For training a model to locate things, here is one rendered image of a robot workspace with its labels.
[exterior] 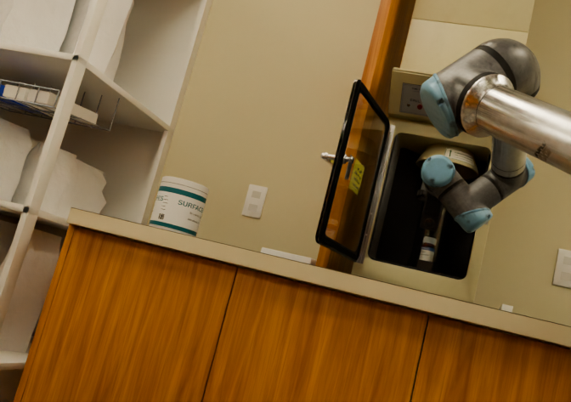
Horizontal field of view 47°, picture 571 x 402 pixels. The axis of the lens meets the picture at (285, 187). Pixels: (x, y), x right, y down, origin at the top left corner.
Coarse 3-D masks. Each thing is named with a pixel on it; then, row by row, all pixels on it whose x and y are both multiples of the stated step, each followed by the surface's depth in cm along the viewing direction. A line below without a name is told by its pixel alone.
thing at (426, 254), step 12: (420, 216) 182; (444, 216) 179; (420, 228) 181; (444, 228) 179; (420, 240) 179; (432, 240) 178; (444, 240) 179; (420, 252) 178; (432, 252) 177; (444, 252) 179
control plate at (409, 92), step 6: (408, 84) 174; (414, 84) 173; (402, 90) 175; (408, 90) 175; (414, 90) 174; (402, 96) 176; (408, 96) 175; (414, 96) 175; (420, 96) 174; (402, 102) 177; (408, 102) 176; (414, 102) 176; (420, 102) 175; (402, 108) 178; (408, 108) 177; (414, 108) 177; (414, 114) 178; (420, 114) 177; (426, 114) 176
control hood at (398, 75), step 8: (392, 72) 174; (400, 72) 173; (408, 72) 172; (416, 72) 172; (424, 72) 171; (432, 72) 171; (392, 80) 175; (400, 80) 174; (408, 80) 173; (416, 80) 172; (424, 80) 172; (392, 88) 176; (400, 88) 175; (392, 96) 177; (400, 96) 176; (392, 104) 178; (392, 112) 180; (400, 112) 179; (416, 120) 180; (424, 120) 178
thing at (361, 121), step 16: (352, 96) 152; (368, 112) 163; (352, 128) 155; (368, 128) 165; (384, 128) 177; (352, 144) 157; (368, 144) 167; (336, 160) 150; (368, 160) 169; (352, 176) 160; (368, 176) 171; (336, 192) 153; (352, 192) 162; (368, 192) 173; (336, 208) 154; (352, 208) 164; (320, 224) 147; (336, 224) 156; (352, 224) 166; (336, 240) 157; (352, 240) 167
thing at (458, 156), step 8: (432, 144) 183; (440, 144) 181; (448, 144) 180; (424, 152) 184; (432, 152) 181; (440, 152) 179; (448, 152) 179; (456, 152) 179; (464, 152) 179; (424, 160) 190; (456, 160) 177; (464, 160) 178; (472, 160) 180; (456, 168) 192; (464, 168) 190; (472, 168) 178; (464, 176) 190; (472, 176) 187
